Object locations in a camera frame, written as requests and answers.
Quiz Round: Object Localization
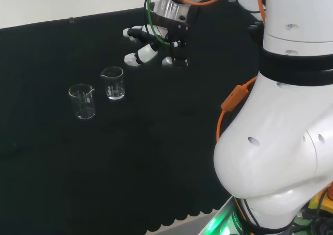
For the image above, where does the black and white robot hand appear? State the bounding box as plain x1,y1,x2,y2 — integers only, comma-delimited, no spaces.
122,14,193,69

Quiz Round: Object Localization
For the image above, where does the small clear glass beaker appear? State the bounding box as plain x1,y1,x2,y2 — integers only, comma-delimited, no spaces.
100,66,125,101

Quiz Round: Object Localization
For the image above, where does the large clear glass beaker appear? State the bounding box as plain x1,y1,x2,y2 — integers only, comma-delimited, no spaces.
68,83,96,120

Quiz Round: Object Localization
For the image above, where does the pale board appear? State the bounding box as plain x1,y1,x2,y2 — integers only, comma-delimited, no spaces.
0,0,147,29

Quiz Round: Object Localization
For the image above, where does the black bench cloth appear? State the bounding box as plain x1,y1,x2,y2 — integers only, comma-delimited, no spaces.
0,0,264,235

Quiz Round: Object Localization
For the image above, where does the yellow stop button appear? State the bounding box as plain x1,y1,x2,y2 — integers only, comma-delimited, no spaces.
308,182,333,215

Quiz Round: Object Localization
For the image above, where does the green cable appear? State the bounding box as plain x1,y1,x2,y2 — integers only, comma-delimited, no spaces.
144,0,175,47

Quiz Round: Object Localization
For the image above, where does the orange cable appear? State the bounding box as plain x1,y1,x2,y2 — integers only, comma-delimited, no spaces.
165,0,266,143

